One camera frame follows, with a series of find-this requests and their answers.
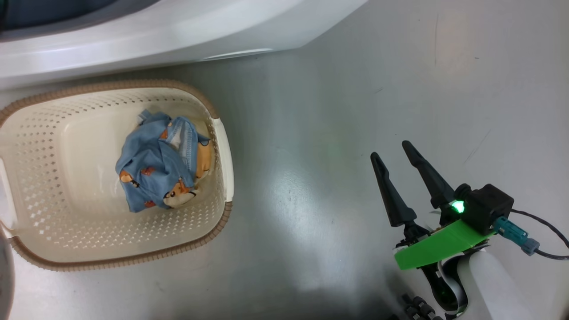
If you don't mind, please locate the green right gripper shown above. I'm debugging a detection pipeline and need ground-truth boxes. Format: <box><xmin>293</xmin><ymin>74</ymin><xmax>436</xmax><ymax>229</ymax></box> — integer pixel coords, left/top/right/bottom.
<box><xmin>370</xmin><ymin>140</ymin><xmax>494</xmax><ymax>317</ymax></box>

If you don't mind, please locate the blue bear-print cloth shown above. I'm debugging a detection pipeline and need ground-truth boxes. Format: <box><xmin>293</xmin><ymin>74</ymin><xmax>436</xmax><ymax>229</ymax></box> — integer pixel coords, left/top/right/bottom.
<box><xmin>115</xmin><ymin>110</ymin><xmax>215</xmax><ymax>213</ymax></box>

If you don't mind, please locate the black round glass washer door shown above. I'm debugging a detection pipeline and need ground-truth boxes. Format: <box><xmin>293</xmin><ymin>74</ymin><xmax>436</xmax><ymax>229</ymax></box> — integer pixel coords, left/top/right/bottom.
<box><xmin>0</xmin><ymin>224</ymin><xmax>15</xmax><ymax>320</ymax></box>

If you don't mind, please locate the white front-load washing machine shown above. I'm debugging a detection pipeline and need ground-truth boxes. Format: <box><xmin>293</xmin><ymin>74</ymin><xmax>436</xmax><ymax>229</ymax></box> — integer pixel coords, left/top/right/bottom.
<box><xmin>0</xmin><ymin>0</ymin><xmax>369</xmax><ymax>89</ymax></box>

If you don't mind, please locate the cream perforated laundry basket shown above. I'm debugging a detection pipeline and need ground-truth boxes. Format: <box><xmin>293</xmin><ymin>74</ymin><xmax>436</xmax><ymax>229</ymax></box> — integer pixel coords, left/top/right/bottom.
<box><xmin>0</xmin><ymin>79</ymin><xmax>235</xmax><ymax>272</ymax></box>

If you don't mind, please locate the teal cable connector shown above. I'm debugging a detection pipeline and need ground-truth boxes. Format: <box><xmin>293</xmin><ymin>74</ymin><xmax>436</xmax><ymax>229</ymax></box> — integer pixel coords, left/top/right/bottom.
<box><xmin>493</xmin><ymin>216</ymin><xmax>540</xmax><ymax>256</ymax></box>

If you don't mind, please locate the black ridged cable conduit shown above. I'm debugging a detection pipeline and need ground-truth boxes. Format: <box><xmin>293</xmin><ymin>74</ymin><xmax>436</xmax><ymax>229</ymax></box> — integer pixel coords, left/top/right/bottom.
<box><xmin>387</xmin><ymin>292</ymin><xmax>445</xmax><ymax>320</ymax></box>

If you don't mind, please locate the thin black camera cable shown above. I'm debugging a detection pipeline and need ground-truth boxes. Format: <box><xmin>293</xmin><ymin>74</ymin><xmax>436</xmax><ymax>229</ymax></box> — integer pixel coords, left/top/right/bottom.
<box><xmin>510</xmin><ymin>209</ymin><xmax>569</xmax><ymax>261</ymax></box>

